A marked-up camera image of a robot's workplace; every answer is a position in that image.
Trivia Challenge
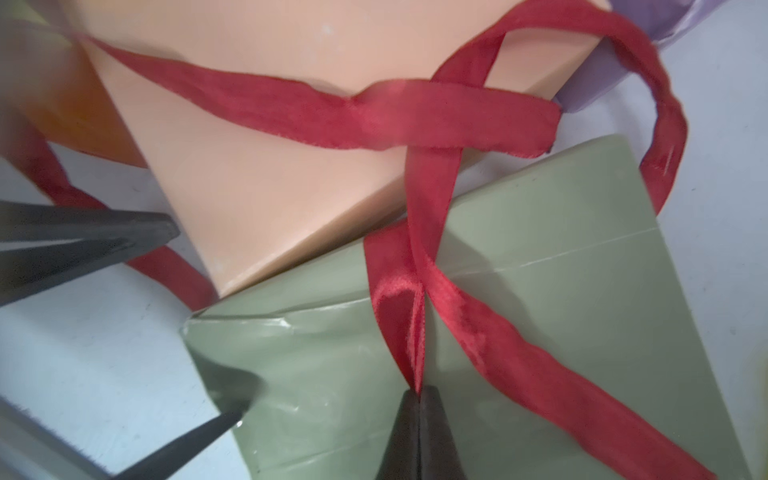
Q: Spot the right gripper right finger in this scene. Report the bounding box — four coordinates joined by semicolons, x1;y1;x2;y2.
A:
419;385;467;480

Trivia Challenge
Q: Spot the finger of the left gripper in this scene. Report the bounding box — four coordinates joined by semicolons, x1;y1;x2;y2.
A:
113;410;244;480
1;201;180;306

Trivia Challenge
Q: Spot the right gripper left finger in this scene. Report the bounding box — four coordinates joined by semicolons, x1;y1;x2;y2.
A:
375;390;420;480

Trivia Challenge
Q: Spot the peach gift box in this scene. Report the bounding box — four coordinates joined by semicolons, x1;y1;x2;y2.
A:
65;0;613;298

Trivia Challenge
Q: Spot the orange gift box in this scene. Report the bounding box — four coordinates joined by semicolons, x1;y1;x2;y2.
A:
1;19;147;168

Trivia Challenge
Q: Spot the red ribbon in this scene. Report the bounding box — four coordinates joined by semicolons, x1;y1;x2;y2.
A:
1;1;715;479

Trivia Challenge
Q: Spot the green gift box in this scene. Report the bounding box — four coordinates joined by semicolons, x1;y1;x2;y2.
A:
182;135;750;479

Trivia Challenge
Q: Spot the purple gift box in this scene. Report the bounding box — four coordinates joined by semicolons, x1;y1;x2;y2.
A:
551;0;730;114

